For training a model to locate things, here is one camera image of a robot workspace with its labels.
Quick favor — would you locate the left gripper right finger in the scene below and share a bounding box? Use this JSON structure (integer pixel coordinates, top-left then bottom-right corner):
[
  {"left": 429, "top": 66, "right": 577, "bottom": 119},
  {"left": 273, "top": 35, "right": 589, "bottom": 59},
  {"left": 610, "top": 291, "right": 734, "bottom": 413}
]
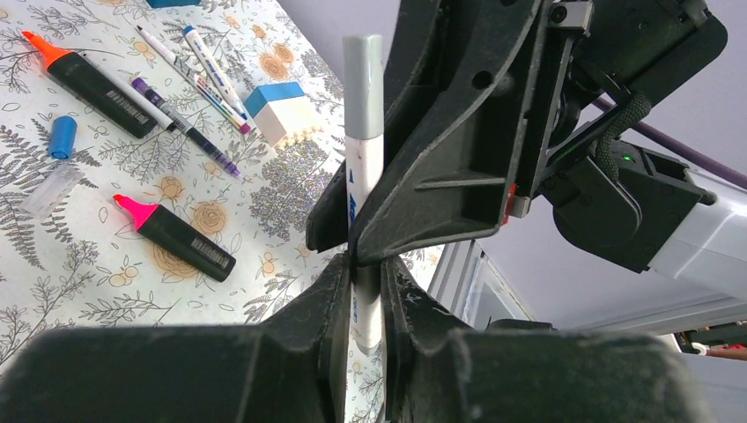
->
[{"left": 381, "top": 257, "right": 715, "bottom": 422}]

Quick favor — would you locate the blue cap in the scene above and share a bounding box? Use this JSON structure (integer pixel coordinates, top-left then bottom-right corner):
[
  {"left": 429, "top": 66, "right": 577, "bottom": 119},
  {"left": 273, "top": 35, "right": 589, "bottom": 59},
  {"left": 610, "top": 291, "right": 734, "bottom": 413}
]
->
[{"left": 48, "top": 115, "right": 78, "bottom": 160}]

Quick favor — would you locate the clear pen cap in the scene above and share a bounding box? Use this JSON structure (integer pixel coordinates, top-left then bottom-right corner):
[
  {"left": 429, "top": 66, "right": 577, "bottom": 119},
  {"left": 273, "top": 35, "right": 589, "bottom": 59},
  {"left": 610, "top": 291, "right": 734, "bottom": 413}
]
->
[{"left": 20, "top": 164, "right": 84, "bottom": 220}]

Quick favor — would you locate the black highlighter pink cap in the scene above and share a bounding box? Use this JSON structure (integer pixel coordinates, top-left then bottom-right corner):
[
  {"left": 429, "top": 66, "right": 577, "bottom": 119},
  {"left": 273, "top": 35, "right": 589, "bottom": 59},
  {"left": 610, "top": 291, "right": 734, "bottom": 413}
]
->
[{"left": 113, "top": 194, "right": 236, "bottom": 282}]

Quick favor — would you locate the floral patterned table mat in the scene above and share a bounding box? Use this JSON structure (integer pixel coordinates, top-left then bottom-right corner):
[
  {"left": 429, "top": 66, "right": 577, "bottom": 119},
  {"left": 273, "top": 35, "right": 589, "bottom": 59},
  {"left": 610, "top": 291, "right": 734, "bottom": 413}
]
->
[{"left": 0, "top": 0, "right": 445, "bottom": 423}]

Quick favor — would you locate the purple pen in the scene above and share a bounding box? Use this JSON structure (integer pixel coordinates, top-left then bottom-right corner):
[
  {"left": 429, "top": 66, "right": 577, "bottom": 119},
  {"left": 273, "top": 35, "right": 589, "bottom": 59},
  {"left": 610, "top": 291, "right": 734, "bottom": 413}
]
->
[{"left": 130, "top": 77, "right": 240, "bottom": 176}]

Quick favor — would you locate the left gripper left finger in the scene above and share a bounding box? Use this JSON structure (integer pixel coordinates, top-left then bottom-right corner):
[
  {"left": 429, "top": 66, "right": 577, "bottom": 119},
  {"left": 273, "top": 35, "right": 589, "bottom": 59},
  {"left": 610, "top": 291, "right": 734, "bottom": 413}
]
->
[{"left": 1, "top": 254, "right": 350, "bottom": 422}]

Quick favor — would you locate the white blue block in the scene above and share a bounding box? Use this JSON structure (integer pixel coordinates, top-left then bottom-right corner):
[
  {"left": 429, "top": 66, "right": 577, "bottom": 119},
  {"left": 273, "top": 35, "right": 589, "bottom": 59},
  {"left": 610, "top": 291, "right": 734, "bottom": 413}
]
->
[{"left": 243, "top": 81, "right": 322, "bottom": 148}]

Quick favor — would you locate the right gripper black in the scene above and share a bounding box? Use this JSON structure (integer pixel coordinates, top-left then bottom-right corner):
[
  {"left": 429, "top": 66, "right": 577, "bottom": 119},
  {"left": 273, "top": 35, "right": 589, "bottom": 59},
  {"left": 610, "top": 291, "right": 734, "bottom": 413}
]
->
[{"left": 348, "top": 1, "right": 568, "bottom": 265}]

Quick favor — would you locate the white black marker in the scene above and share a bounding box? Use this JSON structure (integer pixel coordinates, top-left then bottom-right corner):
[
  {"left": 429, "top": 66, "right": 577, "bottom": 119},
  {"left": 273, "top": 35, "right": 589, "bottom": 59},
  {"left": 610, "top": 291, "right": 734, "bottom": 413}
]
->
[{"left": 81, "top": 52, "right": 176, "bottom": 132}]

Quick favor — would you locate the blue box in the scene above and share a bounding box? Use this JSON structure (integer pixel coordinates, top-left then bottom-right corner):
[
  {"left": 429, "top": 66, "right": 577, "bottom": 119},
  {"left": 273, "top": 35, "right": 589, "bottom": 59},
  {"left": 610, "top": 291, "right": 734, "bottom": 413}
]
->
[{"left": 146, "top": 0, "right": 202, "bottom": 9}]

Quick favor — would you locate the white grey marker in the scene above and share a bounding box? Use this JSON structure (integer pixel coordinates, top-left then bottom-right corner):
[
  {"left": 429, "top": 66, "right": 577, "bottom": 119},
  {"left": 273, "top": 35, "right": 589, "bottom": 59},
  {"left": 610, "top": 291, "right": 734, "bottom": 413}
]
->
[{"left": 343, "top": 34, "right": 384, "bottom": 355}]

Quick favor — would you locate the black highlighter orange cap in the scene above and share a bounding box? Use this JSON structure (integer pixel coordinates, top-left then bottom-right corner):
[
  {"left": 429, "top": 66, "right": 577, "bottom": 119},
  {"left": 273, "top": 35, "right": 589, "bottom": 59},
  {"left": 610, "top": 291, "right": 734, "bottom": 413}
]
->
[{"left": 22, "top": 31, "right": 157, "bottom": 139}]

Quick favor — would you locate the white pink pen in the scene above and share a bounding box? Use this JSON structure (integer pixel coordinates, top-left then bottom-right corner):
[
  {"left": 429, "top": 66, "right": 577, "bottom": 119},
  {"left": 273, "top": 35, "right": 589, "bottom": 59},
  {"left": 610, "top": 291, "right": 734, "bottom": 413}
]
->
[{"left": 135, "top": 26, "right": 251, "bottom": 134}]

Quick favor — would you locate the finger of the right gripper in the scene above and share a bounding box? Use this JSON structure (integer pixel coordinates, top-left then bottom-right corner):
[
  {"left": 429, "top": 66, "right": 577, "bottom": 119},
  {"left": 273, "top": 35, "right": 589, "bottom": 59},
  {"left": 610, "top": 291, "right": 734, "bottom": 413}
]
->
[{"left": 306, "top": 169, "right": 349, "bottom": 252}]

